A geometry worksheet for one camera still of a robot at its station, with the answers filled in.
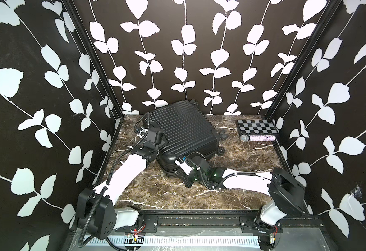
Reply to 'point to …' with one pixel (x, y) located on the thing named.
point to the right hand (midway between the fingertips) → (175, 175)
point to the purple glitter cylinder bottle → (244, 137)
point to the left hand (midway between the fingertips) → (159, 135)
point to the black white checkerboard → (256, 127)
